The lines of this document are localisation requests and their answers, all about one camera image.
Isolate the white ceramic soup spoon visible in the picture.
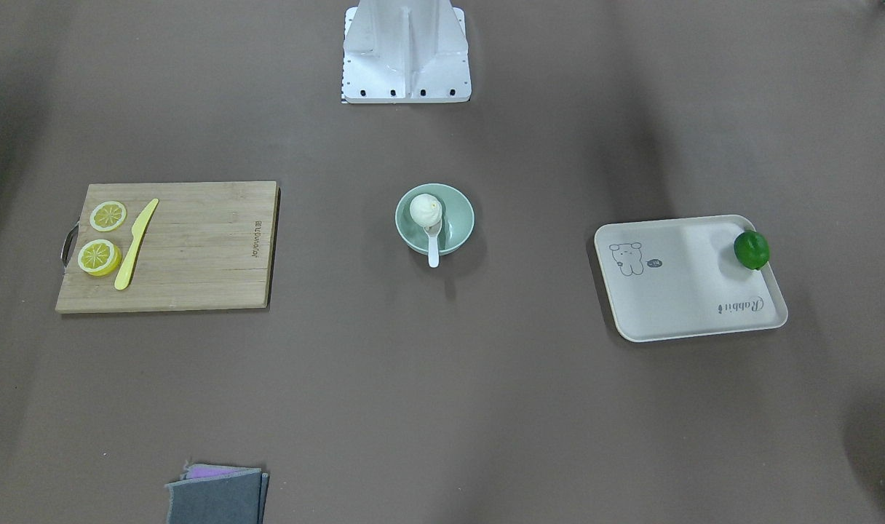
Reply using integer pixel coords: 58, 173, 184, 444
424, 219, 443, 268

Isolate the yellow plastic knife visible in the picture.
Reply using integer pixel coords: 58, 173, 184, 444
114, 198, 159, 290

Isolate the lemon slice near knife tip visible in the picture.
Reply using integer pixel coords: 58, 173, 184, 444
89, 200, 129, 232

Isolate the mint green bowl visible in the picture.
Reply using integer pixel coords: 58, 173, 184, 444
395, 183, 475, 255

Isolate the white rabbit serving tray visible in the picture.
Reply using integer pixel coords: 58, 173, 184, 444
593, 215, 788, 343

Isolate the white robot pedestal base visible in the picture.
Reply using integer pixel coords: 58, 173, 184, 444
341, 1, 472, 104

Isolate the bamboo cutting board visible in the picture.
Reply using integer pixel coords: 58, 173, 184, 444
55, 181, 279, 313

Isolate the grey folded cloth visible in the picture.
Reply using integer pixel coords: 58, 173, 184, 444
166, 464, 269, 523

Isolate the green lime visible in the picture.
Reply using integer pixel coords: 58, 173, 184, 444
733, 229, 771, 271

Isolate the lemon slice near handle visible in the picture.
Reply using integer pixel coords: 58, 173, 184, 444
76, 239, 122, 277

